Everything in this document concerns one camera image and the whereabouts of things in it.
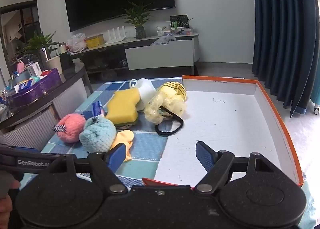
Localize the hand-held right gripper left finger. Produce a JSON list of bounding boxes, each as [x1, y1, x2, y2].
[[47, 143, 128, 194]]

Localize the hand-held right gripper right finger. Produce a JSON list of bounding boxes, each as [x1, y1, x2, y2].
[[194, 141, 273, 193]]

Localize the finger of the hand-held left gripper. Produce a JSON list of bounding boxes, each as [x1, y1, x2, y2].
[[0, 144, 43, 156]]

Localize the yellow soft cloth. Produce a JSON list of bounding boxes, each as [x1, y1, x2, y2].
[[110, 130, 134, 162]]

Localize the light blue knit plush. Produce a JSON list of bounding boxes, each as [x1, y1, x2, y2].
[[79, 116, 117, 153]]

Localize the white orange-rimmed tray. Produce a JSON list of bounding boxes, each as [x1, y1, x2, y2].
[[142, 75, 304, 191]]

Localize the black hair band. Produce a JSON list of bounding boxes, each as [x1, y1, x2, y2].
[[154, 106, 184, 136]]

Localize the yellow wavy sponge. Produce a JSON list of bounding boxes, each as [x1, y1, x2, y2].
[[105, 88, 140, 125]]

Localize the pink plush ball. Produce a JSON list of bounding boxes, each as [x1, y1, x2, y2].
[[52, 114, 86, 143]]

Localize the pale yellow mesh bath pouf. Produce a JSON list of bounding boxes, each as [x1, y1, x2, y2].
[[144, 91, 187, 124]]

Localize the white face mask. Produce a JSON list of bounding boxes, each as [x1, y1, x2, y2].
[[129, 78, 157, 110]]

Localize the yellow striped knit hat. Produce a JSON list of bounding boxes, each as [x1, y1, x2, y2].
[[160, 82, 187, 101]]

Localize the person's left hand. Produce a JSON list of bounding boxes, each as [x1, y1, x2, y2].
[[0, 180, 22, 229]]

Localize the dark round side table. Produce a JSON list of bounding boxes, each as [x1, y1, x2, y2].
[[0, 62, 93, 152]]

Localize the blue plaid blanket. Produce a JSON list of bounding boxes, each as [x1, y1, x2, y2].
[[40, 77, 317, 229]]

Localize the purple tin box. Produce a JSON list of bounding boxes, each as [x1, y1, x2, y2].
[[6, 68, 63, 109]]

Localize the blue packet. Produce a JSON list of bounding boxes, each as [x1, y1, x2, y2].
[[17, 80, 34, 92]]

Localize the white barcode box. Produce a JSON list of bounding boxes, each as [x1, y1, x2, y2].
[[26, 62, 42, 76]]

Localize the white plant pot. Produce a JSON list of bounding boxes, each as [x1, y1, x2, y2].
[[46, 55, 63, 75]]

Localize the steel tumbler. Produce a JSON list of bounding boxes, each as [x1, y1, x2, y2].
[[39, 48, 52, 69]]

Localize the large leafy green plant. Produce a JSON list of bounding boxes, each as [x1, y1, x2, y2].
[[23, 31, 61, 56]]

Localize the grey TV stand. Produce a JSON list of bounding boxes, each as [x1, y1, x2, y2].
[[69, 32, 200, 77]]

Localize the yellow box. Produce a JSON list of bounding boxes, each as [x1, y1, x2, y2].
[[86, 34, 104, 48]]

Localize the white plastic bag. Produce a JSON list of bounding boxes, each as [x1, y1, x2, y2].
[[67, 33, 87, 52]]

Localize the white router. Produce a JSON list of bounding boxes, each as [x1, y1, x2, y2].
[[105, 27, 130, 45]]

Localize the pile of clear plastic packets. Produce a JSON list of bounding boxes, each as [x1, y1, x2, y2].
[[151, 37, 177, 45]]

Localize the black green box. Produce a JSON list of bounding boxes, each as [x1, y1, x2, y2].
[[170, 14, 189, 29]]

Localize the potted plant in glass vase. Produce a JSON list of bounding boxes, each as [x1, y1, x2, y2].
[[122, 1, 153, 39]]

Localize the dark blue curtain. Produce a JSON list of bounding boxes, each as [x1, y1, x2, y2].
[[251, 0, 320, 119]]

